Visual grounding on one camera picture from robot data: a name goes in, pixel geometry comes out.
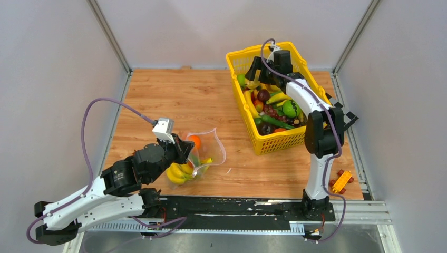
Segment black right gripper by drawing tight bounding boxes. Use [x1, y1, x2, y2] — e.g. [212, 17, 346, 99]
[246, 57, 279, 86]

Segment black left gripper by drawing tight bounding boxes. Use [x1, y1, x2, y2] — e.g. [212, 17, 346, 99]
[148, 133, 197, 183]

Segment orange fruit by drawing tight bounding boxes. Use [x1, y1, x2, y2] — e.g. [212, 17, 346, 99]
[187, 134, 202, 149]

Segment yellow plastic basket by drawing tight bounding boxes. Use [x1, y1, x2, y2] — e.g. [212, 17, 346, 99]
[226, 41, 330, 155]

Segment clear zip top bag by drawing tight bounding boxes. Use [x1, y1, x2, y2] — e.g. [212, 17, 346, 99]
[170, 128, 227, 186]

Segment yellow banana bunch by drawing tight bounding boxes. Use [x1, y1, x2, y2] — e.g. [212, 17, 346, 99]
[165, 158, 213, 186]

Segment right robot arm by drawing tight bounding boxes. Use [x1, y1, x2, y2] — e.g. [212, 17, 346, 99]
[245, 50, 345, 220]

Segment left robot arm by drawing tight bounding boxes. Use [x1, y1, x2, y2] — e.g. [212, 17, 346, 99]
[32, 134, 195, 246]

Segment green apple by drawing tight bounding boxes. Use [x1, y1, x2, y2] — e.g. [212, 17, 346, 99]
[237, 74, 246, 90]

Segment yellow bell pepper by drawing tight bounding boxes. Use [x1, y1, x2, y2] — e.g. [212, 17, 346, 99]
[245, 79, 261, 90]

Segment dark purple passion fruit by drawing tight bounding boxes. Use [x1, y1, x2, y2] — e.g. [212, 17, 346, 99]
[257, 89, 270, 102]

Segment small red peach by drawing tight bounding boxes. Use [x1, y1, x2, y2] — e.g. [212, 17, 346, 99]
[253, 100, 264, 113]

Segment purple grapes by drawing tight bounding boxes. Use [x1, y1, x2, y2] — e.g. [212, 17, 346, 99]
[263, 104, 288, 123]

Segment small watermelon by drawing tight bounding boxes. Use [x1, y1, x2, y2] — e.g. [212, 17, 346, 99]
[282, 100, 302, 118]

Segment green cucumber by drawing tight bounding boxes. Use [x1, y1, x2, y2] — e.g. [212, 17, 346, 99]
[254, 115, 295, 130]

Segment dark avocado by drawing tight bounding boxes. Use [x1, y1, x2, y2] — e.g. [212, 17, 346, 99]
[257, 122, 275, 136]

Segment checkerboard calibration board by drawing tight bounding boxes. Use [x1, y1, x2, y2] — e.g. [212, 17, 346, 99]
[325, 93, 359, 131]

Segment yellow orange toy block car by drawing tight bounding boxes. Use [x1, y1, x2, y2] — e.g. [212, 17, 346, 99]
[329, 170, 354, 194]

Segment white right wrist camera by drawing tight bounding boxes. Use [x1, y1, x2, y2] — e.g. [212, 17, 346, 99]
[268, 43, 282, 57]

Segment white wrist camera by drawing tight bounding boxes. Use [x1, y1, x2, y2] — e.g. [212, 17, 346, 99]
[268, 43, 282, 57]
[152, 118, 174, 143]

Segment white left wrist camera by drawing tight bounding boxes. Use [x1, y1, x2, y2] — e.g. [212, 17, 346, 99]
[152, 118, 174, 143]

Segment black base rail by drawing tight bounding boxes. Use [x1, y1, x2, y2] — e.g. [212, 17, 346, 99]
[138, 196, 336, 232]

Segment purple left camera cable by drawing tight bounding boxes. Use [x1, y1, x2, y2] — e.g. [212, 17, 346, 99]
[26, 98, 158, 245]

